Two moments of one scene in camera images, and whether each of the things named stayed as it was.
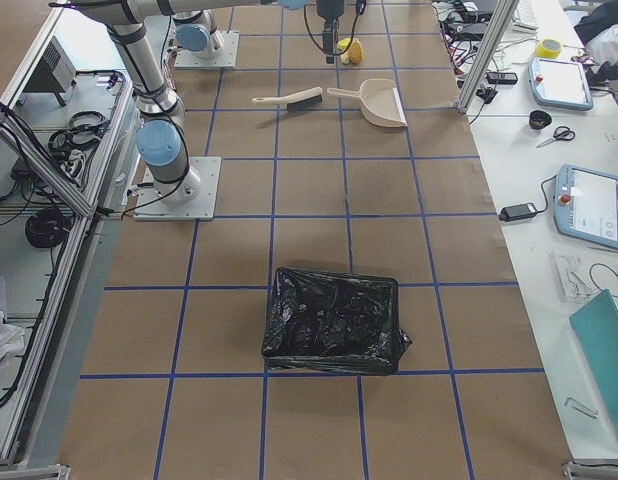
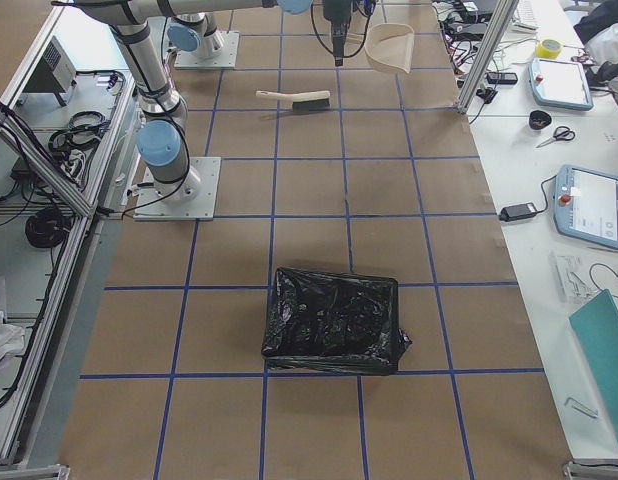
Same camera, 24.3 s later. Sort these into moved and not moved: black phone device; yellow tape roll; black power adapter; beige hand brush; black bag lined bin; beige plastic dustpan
Moved: beige plastic dustpan; beige hand brush
Not moved: black power adapter; black bag lined bin; yellow tape roll; black phone device
